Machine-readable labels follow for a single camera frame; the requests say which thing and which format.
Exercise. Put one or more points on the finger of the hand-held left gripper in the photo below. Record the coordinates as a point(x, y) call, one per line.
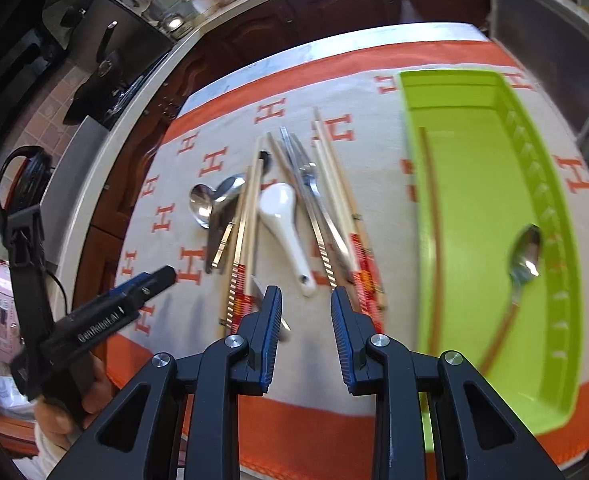
point(162, 277)
point(124, 287)

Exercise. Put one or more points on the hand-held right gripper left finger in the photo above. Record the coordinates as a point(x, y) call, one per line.
point(269, 330)

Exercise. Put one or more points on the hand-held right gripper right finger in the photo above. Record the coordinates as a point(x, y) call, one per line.
point(342, 330)

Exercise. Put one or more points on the light chopstick red striped end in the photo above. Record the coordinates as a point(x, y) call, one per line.
point(252, 200)
point(242, 220)

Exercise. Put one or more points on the white ceramic spoon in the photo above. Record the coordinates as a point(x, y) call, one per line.
point(279, 210)

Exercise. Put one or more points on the green plastic tray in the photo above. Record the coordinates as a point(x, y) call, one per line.
point(474, 160)

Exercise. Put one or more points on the person's left forearm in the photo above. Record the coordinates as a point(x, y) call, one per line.
point(49, 460)

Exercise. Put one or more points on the person's left hand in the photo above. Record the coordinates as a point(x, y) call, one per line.
point(92, 390)

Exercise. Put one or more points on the light chopstick red checked end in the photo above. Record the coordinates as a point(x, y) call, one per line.
point(334, 175)
point(332, 205)

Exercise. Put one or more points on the grey metal panel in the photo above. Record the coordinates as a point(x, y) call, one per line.
point(87, 160)

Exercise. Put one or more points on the steel fork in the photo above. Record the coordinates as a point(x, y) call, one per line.
point(308, 175)

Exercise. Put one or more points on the orange and beige printed blanket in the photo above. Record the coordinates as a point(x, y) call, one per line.
point(374, 110)

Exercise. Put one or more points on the steel splash guard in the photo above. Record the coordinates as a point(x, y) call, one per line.
point(139, 30)

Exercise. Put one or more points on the small steel kettle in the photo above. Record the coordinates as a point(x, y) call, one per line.
point(174, 23)

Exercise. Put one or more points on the grey cabinet appliance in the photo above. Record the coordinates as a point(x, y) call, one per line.
point(539, 35)

